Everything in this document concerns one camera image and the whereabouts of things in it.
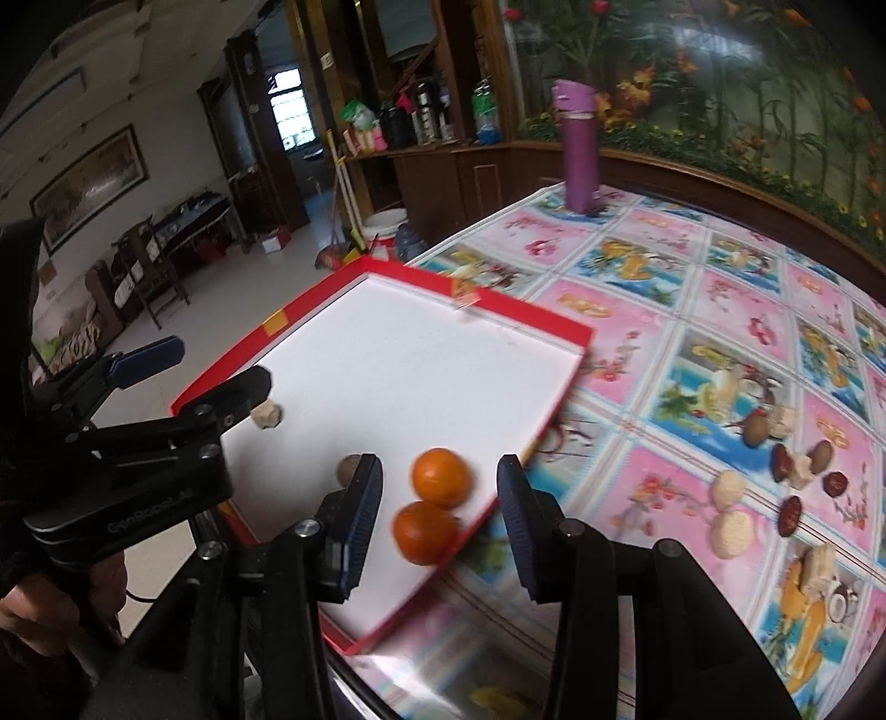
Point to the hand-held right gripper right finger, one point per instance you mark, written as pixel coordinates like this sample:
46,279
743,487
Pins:
516,526

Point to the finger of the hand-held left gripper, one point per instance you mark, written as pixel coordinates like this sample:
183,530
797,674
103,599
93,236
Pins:
239,394
149,356

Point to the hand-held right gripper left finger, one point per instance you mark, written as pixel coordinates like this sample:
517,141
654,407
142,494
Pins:
363,512

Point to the orange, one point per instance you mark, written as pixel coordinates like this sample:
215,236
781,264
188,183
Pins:
423,532
441,478

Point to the red rimmed white tray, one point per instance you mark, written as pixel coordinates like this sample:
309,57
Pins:
415,360

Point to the round peeled sugarcane piece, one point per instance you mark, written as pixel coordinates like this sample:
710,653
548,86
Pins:
728,490
734,534

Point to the person's left hand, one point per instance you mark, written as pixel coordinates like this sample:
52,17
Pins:
41,616

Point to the wooden sofa with cushion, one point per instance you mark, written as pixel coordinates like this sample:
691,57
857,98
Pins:
76,343

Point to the wooden chair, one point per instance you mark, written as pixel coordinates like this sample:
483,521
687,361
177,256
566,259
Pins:
149,263

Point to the dark side table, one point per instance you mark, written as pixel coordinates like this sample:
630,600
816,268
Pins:
201,221

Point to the white cardboard box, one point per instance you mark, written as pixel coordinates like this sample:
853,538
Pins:
275,240

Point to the red dustpan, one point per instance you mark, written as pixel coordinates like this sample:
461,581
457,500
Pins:
329,257

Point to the white bucket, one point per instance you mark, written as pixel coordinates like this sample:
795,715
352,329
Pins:
382,235

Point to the blue water jug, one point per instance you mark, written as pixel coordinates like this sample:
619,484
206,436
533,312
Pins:
410,244

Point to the printed pink tablecloth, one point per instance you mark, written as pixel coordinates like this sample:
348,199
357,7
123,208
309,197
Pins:
657,346

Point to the barred window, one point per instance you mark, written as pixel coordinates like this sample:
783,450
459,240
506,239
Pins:
287,111

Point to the wooden counter cabinet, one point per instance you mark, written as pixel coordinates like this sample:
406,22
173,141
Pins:
429,180

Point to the pink container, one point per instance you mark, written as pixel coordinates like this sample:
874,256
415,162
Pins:
379,138

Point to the green white bag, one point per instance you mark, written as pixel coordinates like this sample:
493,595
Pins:
356,114

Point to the black jar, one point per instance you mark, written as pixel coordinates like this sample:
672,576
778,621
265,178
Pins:
396,128

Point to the black silver thermos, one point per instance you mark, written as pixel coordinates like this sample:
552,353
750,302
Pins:
426,114

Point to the purple thermos bottle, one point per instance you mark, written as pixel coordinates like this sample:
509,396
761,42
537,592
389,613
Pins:
578,159

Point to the clear plastic bottle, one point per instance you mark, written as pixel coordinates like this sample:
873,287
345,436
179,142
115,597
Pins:
486,114

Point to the framed wall painting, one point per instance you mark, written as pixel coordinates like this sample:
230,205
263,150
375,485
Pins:
90,183

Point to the flower bamboo wall mural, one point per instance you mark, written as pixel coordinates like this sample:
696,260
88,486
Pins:
727,90

